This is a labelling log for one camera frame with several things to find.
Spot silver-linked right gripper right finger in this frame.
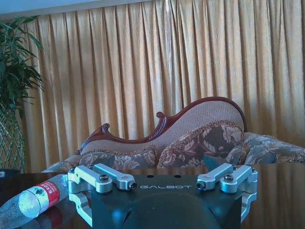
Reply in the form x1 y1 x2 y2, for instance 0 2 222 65
196 155 259 224

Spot carved wooden upholstered sofa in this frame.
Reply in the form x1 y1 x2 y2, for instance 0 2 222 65
41 96 305 174

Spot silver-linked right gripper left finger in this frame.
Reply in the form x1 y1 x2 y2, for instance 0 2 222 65
67 163 138 228

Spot grey-blue floral cushion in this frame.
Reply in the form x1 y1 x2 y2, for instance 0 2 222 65
225 142 277 166

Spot large brown floral cushion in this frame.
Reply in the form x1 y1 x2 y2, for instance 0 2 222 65
157 121 245 168

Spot clear plastic bottle red label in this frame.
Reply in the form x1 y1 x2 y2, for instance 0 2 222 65
0 174 70 229

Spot flat brown floral cushion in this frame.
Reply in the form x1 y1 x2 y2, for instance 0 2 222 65
79 148 158 170

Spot green leafy potted plant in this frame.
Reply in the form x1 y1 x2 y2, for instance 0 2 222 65
0 16 45 173

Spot gold pleated curtain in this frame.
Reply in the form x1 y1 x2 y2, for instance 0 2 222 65
20 0 305 173

